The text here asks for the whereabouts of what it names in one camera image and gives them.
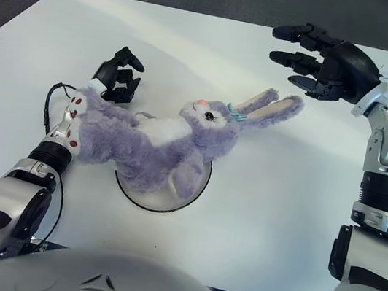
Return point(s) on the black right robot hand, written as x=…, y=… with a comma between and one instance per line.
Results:
x=350, y=70

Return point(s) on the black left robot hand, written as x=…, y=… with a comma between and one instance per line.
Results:
x=107, y=72

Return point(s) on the purple plush bunny doll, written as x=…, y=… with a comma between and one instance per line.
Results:
x=149, y=146

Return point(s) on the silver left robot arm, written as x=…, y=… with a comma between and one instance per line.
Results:
x=8, y=197

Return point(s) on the white plate with black rim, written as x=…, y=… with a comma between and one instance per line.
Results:
x=155, y=203

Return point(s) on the silver robot torso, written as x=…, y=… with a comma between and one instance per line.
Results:
x=119, y=289

